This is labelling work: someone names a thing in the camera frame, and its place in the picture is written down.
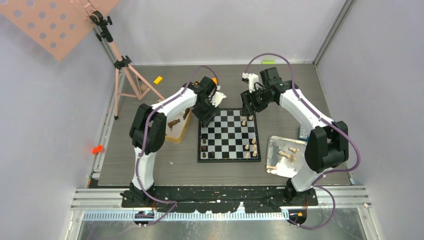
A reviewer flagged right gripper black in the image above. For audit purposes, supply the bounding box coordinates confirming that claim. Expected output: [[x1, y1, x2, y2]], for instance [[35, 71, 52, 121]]
[[240, 86, 274, 117]]

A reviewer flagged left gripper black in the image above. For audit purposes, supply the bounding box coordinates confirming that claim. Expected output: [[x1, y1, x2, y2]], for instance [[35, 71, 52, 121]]
[[192, 97, 221, 127]]

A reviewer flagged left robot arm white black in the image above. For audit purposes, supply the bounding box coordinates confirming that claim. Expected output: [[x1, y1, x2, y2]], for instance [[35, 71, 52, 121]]
[[129, 76, 227, 207]]

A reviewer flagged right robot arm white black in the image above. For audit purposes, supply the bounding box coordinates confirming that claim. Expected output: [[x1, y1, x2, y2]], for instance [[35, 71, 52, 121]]
[[241, 67, 349, 205]]

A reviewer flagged pink perforated board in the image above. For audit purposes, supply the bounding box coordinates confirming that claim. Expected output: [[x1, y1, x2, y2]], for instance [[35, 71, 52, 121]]
[[0, 0, 120, 62]]

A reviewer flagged dark wooden bishop in tin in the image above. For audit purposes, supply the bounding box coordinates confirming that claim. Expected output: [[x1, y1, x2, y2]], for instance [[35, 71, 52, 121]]
[[183, 107, 191, 120]]

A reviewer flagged gold-rimmed metal tin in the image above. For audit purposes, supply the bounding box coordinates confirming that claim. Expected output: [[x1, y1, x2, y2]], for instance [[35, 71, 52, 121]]
[[165, 108, 192, 144]]

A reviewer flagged black white chessboard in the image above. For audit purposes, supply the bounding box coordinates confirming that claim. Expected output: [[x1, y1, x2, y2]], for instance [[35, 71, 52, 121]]
[[197, 108, 261, 163]]

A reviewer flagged dark wooden long piece in tin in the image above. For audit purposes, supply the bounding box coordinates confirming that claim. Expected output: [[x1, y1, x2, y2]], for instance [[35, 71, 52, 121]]
[[167, 118, 181, 129]]

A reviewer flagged green tape piece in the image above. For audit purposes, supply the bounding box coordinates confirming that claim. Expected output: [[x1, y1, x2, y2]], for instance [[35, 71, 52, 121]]
[[261, 60, 276, 65]]

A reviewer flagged yellow block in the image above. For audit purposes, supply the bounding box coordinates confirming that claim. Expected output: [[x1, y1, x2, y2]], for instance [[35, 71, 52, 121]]
[[154, 76, 163, 85]]

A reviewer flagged blue toy brick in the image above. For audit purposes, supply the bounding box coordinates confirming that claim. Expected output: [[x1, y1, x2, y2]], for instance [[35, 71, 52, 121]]
[[297, 126, 309, 142]]

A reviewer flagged silver tin lid tray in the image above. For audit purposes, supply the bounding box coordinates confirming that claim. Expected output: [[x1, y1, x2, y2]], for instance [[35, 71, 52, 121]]
[[265, 136, 307, 178]]

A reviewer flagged natural wooden cube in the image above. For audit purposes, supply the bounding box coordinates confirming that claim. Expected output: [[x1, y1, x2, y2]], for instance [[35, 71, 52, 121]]
[[140, 84, 148, 92]]

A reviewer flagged light pawn beside tray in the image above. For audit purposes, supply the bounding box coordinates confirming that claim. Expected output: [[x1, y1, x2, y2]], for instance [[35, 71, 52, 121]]
[[266, 165, 278, 171]]

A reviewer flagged pink tripod stand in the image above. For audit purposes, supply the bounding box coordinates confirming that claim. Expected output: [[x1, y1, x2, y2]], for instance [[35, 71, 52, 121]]
[[89, 10, 165, 120]]

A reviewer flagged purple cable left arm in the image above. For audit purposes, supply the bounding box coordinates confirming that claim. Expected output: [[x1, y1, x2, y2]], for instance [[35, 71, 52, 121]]
[[135, 65, 219, 227]]

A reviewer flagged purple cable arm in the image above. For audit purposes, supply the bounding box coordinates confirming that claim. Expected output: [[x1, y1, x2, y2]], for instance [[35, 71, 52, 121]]
[[135, 65, 219, 227], [244, 52, 361, 231]]

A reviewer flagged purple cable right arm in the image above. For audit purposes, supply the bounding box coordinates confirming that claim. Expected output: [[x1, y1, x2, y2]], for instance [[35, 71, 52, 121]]
[[244, 52, 361, 231]]

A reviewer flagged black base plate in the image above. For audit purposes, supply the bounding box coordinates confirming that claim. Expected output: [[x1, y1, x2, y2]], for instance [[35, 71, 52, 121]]
[[120, 185, 318, 214]]

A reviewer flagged red clip on rail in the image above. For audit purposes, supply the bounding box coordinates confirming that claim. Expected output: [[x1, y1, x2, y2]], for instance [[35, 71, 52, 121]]
[[91, 144, 103, 155]]

